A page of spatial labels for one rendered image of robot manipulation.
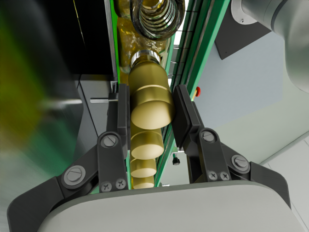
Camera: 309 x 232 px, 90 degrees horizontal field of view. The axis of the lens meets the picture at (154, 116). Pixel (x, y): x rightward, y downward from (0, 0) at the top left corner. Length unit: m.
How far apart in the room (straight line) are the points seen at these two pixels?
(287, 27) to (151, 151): 0.48
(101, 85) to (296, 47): 0.50
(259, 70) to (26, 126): 1.01
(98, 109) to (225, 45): 0.60
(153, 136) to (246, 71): 0.88
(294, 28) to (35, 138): 0.57
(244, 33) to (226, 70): 0.20
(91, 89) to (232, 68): 0.72
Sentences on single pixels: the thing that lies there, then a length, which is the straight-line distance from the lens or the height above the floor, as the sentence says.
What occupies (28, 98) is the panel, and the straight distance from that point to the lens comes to 0.21.
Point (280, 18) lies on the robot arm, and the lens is 0.58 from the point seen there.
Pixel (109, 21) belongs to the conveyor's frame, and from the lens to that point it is 0.38.
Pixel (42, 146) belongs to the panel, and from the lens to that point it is 0.23.
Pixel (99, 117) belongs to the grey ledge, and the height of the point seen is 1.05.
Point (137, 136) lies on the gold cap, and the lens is 0.15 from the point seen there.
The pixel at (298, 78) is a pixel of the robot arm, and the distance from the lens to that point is 0.51.
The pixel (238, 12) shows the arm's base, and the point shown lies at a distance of 0.76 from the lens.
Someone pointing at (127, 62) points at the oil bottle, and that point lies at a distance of 0.17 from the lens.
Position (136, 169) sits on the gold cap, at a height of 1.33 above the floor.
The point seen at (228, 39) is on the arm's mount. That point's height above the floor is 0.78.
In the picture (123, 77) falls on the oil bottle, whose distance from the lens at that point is 0.20.
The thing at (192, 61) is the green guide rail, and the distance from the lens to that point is 0.40.
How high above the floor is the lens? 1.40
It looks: 39 degrees down
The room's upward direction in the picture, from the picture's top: 171 degrees clockwise
